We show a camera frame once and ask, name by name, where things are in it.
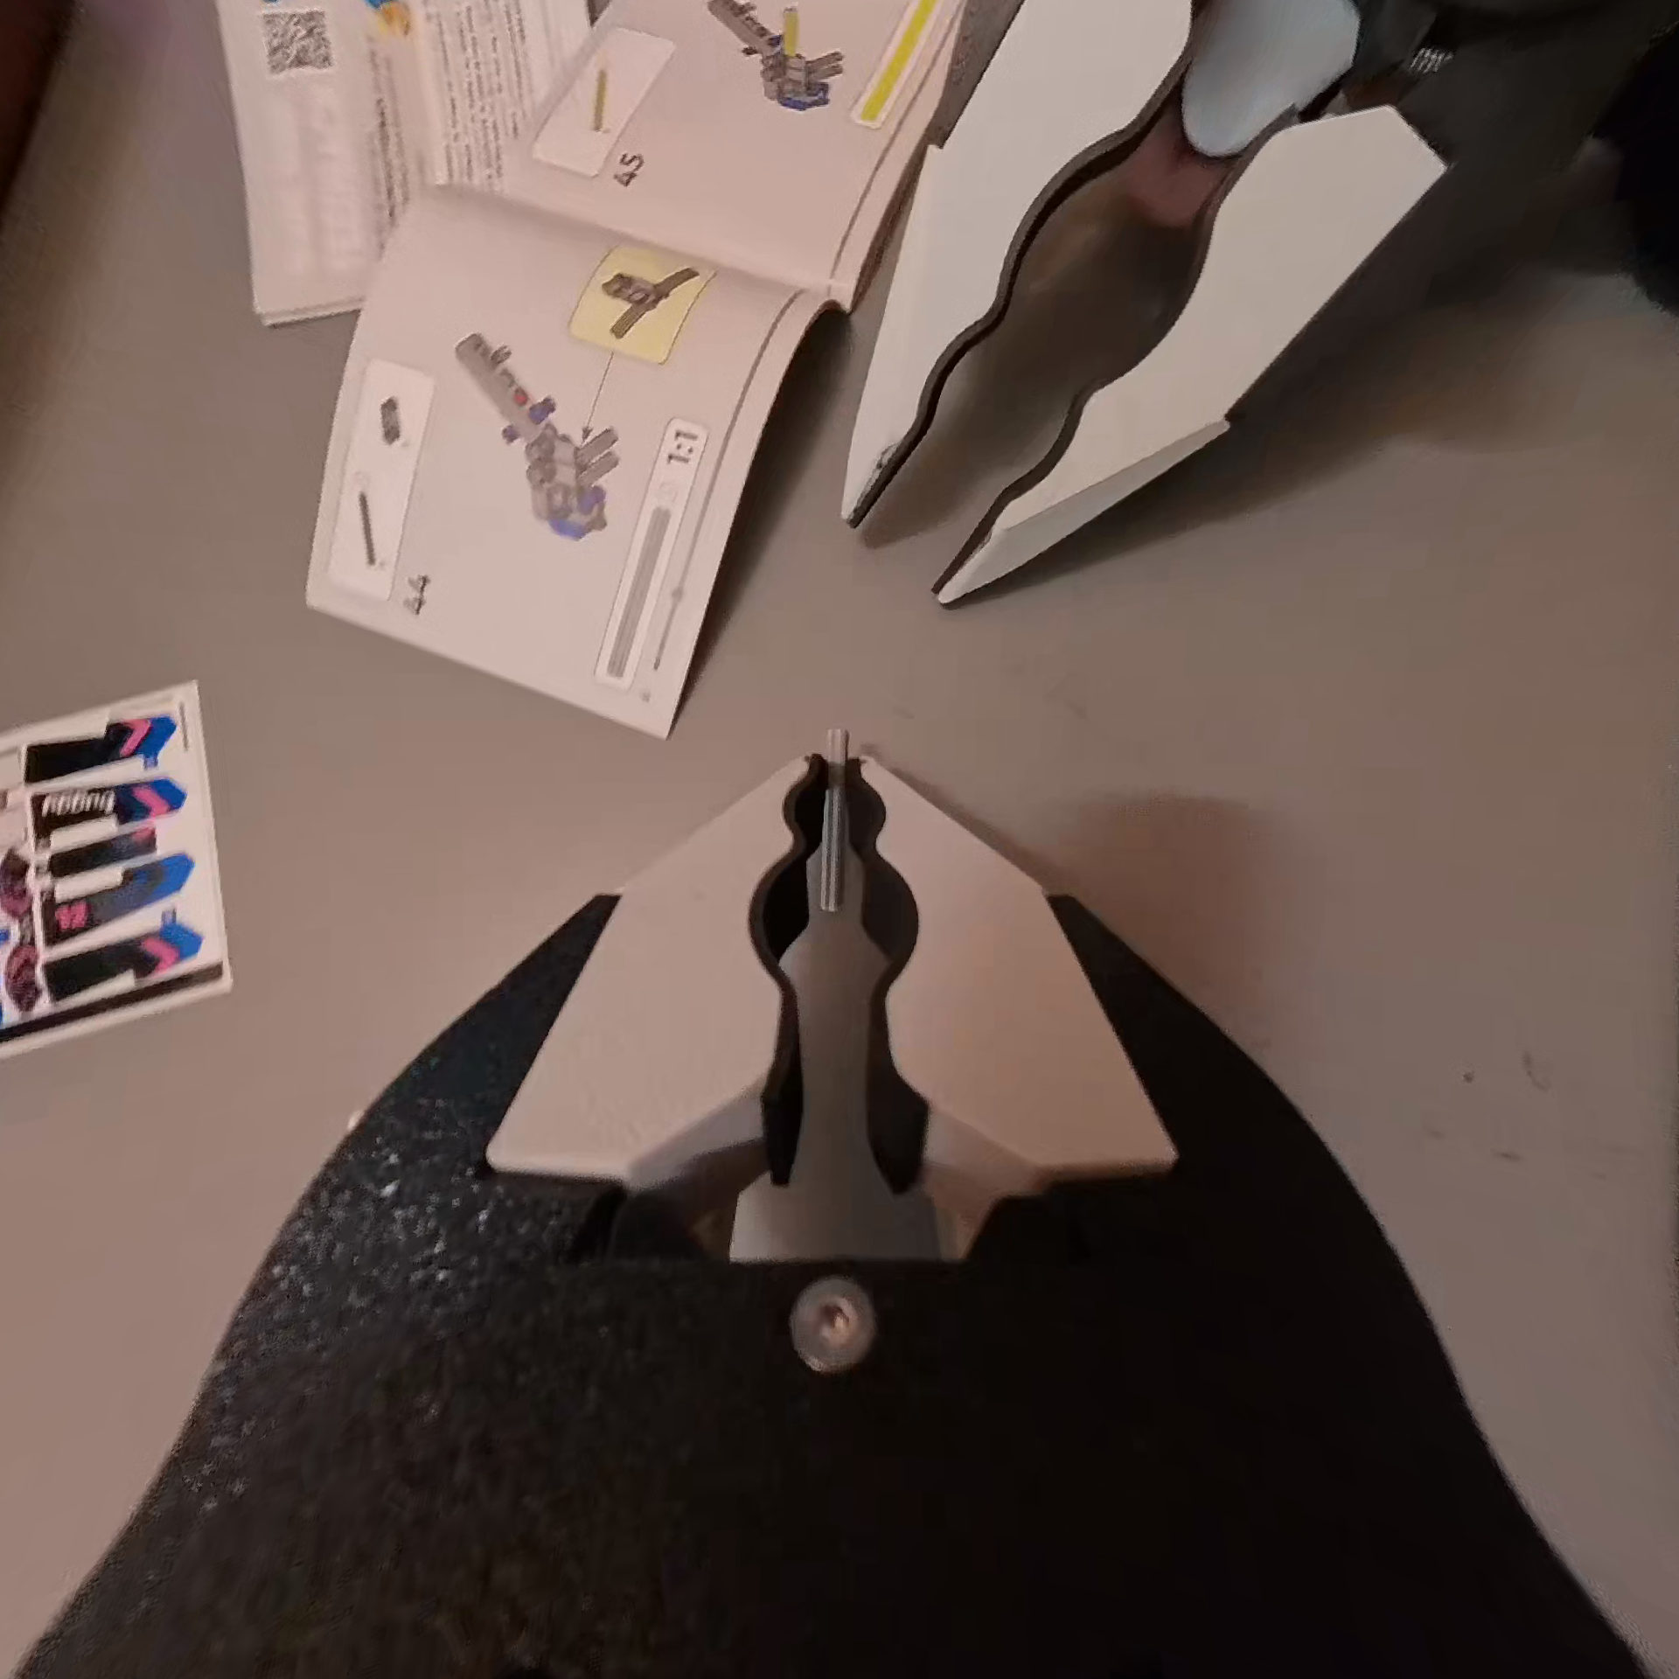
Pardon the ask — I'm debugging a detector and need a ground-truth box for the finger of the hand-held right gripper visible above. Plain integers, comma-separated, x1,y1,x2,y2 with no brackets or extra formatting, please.
840,0,1196,532
932,103,1452,610

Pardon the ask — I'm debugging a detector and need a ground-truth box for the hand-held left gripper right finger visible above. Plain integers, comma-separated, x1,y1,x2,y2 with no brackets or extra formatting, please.
848,756,1180,1262

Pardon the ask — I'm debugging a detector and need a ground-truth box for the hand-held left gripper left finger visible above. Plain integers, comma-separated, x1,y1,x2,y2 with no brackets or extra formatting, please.
486,754,834,1260

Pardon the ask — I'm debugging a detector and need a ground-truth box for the grey lego axle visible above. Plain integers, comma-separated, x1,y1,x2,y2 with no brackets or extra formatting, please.
822,730,854,914

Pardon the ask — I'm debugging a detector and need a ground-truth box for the open lego instruction booklet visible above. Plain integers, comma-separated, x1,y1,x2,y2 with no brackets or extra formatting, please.
306,0,974,740

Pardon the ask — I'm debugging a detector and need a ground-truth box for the lego sticker sheet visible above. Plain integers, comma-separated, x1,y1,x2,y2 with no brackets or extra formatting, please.
0,680,236,1058

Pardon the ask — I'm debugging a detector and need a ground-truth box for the white printed feedback leaflet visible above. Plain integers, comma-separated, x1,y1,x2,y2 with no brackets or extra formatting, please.
216,0,606,329

